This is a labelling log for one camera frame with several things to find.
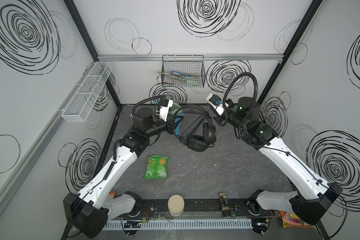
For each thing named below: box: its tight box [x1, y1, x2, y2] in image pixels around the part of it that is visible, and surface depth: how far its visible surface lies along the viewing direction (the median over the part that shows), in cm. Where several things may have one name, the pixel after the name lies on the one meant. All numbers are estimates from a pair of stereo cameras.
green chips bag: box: [144, 155, 169, 180], surface depth 85 cm
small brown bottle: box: [219, 192, 232, 217], surface depth 74 cm
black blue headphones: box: [174, 108, 217, 152], surface depth 63 cm
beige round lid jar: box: [167, 194, 185, 216], surface depth 71 cm
